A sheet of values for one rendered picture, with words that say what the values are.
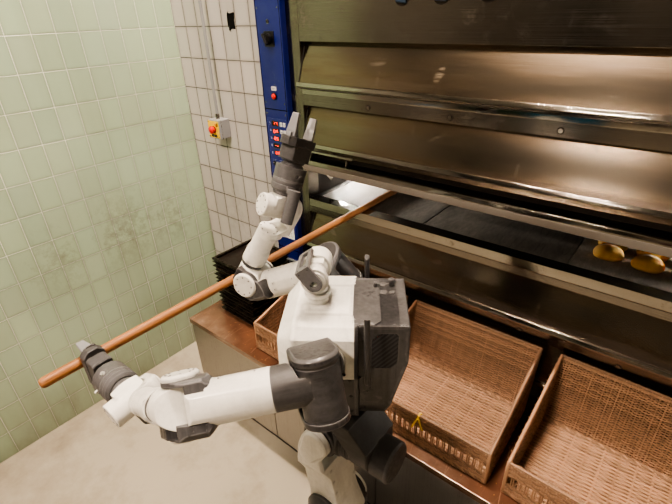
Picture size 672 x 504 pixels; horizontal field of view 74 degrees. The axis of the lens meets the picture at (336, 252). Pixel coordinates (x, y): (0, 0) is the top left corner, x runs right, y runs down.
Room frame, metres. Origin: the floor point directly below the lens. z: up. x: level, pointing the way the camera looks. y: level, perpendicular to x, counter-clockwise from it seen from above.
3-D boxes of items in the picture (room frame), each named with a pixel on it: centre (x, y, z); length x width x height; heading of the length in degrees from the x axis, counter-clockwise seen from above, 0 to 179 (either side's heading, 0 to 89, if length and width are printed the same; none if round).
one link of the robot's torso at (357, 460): (0.82, -0.03, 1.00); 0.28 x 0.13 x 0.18; 51
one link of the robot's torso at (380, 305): (0.86, -0.01, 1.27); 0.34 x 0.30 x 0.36; 176
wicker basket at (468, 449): (1.28, -0.41, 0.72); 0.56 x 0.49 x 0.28; 51
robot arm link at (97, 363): (0.86, 0.61, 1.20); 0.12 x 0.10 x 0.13; 51
